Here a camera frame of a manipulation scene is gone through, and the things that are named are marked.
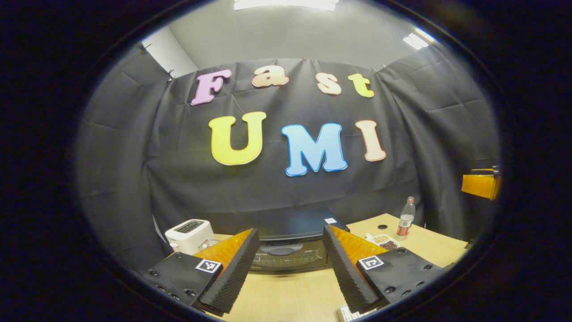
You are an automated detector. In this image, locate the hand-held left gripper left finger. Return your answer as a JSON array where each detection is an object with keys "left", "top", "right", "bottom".
[{"left": 142, "top": 228, "right": 261, "bottom": 314}]

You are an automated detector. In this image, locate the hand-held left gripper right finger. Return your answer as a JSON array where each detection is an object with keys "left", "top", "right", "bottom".
[{"left": 323, "top": 224, "right": 447, "bottom": 314}]

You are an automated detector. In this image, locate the black electric oven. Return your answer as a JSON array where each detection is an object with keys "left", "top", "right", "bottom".
[{"left": 250, "top": 207, "right": 350, "bottom": 273}]

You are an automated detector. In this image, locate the white divided bean dish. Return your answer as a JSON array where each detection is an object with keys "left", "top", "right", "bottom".
[{"left": 366, "top": 233, "right": 400, "bottom": 251}]

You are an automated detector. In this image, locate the white rectangular plate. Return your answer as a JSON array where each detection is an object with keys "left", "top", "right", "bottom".
[{"left": 337, "top": 304, "right": 371, "bottom": 322}]

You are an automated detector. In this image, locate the white toaster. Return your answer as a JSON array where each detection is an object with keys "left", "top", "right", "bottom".
[{"left": 164, "top": 219, "right": 222, "bottom": 255}]

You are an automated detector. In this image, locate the clear bottle with red label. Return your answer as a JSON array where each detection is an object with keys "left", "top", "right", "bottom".
[{"left": 397, "top": 196, "right": 416, "bottom": 241}]

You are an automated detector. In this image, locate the small ceiling light panel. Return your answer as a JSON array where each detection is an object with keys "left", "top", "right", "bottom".
[{"left": 402, "top": 28, "right": 436, "bottom": 51}]

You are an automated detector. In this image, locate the large ceiling light panel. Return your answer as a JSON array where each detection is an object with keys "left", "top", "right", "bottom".
[{"left": 233, "top": 0, "right": 340, "bottom": 12}]

